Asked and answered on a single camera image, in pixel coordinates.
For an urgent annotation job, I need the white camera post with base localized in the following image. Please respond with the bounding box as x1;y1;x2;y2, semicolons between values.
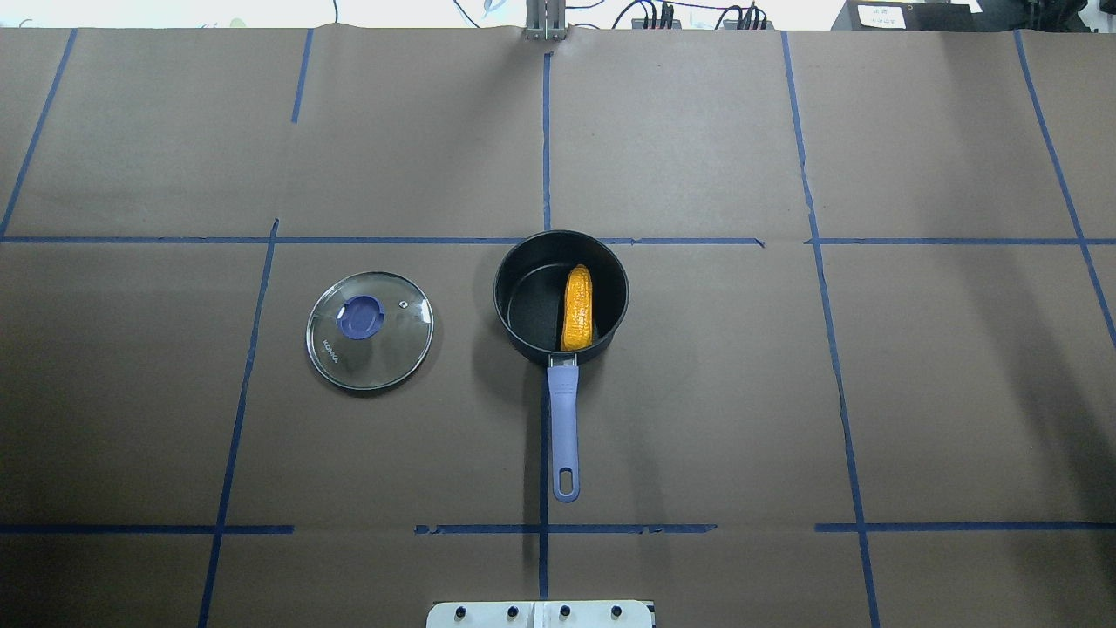
425;599;657;627

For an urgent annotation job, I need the yellow corn cob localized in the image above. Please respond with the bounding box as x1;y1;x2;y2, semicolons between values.
559;265;594;352

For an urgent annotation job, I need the blue saucepan with handle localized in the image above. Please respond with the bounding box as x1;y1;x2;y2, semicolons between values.
493;229;629;503

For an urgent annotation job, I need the aluminium frame post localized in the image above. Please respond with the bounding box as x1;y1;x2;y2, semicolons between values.
523;0;568;41

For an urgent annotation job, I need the black box with label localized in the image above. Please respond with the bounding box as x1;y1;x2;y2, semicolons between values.
830;1;979;32

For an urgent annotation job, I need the glass lid blue knob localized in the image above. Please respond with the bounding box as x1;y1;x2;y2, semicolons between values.
304;271;435;393

